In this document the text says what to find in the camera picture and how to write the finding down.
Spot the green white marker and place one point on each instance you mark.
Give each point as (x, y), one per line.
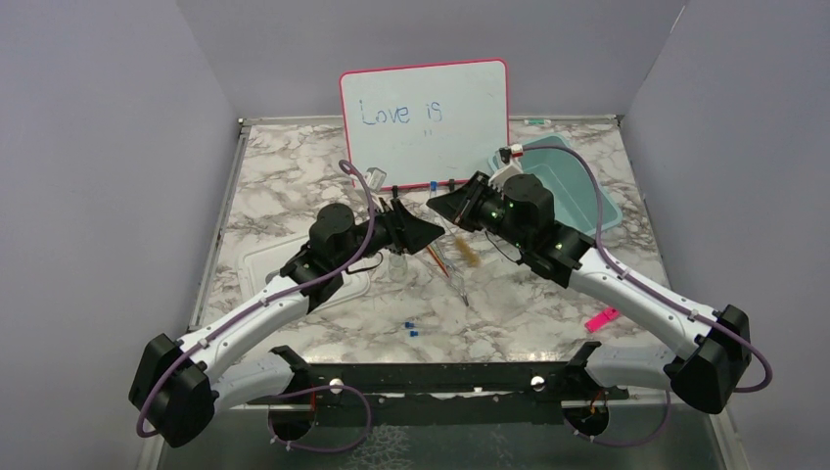
(537, 121)

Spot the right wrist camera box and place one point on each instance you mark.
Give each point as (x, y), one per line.
(511, 165)

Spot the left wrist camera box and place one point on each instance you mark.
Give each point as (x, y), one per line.
(375, 178)

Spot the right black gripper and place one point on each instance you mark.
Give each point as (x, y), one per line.
(459, 206)

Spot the brown test tube brush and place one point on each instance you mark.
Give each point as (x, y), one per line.
(467, 253)

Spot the pink framed whiteboard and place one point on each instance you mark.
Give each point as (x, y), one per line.
(419, 124)

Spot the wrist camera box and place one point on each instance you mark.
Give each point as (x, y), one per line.
(511, 165)
(375, 178)

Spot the red yellow pipette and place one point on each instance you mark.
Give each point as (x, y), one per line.
(438, 260)

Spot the black front mounting rail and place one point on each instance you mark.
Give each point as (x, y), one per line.
(368, 395)

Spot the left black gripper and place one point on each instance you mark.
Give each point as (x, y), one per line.
(406, 231)

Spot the pink highlighter marker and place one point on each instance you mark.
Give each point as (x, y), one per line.
(601, 319)

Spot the small glass beaker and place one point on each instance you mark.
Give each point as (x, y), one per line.
(397, 268)

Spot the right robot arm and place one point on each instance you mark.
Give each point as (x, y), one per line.
(704, 351)

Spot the metal test tube clamp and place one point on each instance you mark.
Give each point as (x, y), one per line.
(455, 280)

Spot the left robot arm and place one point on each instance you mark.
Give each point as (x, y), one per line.
(180, 384)

